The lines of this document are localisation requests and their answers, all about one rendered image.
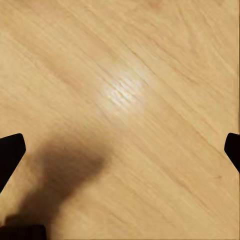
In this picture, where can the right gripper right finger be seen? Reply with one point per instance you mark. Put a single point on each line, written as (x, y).
(232, 149)

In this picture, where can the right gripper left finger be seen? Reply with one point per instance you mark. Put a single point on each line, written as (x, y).
(12, 150)

